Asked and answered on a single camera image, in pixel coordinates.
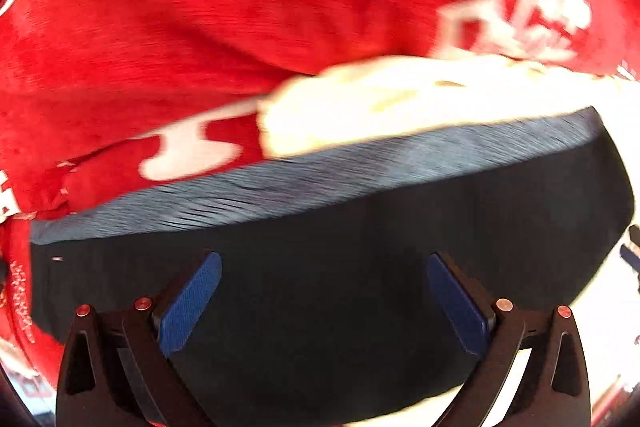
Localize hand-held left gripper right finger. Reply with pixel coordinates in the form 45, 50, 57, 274
427, 251, 593, 427

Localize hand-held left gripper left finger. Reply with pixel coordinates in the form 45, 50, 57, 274
55, 249, 223, 427

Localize black pants with blue waistband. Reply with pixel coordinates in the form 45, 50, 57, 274
29, 106, 635, 427

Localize cream towel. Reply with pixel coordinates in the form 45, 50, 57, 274
256, 55, 640, 228

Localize red printed blanket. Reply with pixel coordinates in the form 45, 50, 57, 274
0, 0, 640, 388

